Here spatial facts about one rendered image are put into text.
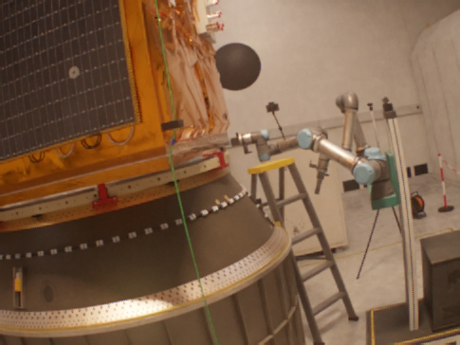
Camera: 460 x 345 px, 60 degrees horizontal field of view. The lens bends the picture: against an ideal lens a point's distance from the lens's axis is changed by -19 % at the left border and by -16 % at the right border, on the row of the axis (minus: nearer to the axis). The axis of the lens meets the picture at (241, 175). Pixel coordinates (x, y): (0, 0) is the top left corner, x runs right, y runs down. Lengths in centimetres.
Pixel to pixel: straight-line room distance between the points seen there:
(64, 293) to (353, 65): 890
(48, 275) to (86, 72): 93
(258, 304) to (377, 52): 855
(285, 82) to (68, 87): 835
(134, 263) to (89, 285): 24
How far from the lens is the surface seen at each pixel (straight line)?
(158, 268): 205
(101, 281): 203
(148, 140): 179
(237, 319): 222
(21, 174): 207
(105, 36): 185
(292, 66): 1003
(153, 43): 187
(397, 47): 1053
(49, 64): 195
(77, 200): 210
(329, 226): 614
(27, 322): 217
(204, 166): 238
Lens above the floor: 183
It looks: 5 degrees down
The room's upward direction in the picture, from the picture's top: 12 degrees counter-clockwise
